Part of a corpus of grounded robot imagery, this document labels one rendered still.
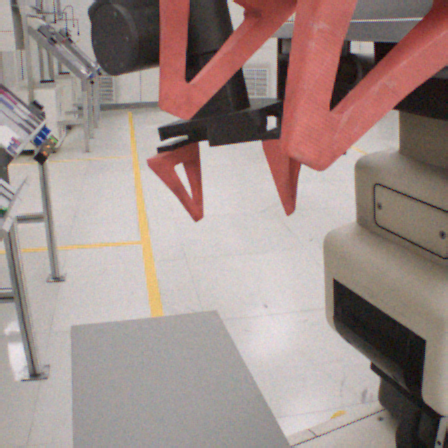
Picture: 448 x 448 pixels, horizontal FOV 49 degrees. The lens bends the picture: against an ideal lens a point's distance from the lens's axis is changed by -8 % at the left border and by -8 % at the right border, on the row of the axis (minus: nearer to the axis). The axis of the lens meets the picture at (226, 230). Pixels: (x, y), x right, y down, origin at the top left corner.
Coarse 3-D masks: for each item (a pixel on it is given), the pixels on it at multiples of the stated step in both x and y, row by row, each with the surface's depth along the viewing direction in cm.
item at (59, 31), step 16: (48, 0) 557; (48, 16) 563; (64, 32) 604; (32, 48) 575; (48, 64) 645; (96, 64) 657; (64, 80) 595; (64, 96) 602; (96, 96) 606; (96, 112) 613
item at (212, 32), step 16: (192, 0) 41; (208, 0) 41; (224, 0) 43; (192, 16) 42; (208, 16) 42; (224, 16) 43; (192, 32) 42; (208, 32) 42; (224, 32) 43; (192, 48) 42; (208, 48) 42
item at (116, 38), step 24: (96, 0) 38; (120, 0) 37; (144, 0) 39; (96, 24) 39; (120, 24) 37; (144, 24) 37; (96, 48) 40; (120, 48) 38; (144, 48) 38; (120, 72) 39
